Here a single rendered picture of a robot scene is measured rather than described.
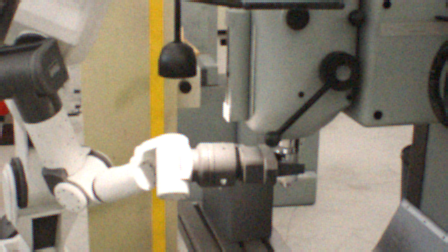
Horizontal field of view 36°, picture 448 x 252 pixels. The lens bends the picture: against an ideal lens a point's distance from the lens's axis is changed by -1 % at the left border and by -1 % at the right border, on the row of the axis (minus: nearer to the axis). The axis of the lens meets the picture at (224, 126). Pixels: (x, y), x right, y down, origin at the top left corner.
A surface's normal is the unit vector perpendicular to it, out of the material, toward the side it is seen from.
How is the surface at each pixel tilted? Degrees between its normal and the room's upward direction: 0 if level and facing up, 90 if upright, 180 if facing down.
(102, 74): 90
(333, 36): 90
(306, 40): 90
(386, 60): 90
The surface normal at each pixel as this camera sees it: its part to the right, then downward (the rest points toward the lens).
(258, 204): 0.35, 0.29
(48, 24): 0.16, 0.39
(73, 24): 0.42, -0.27
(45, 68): 0.96, -0.12
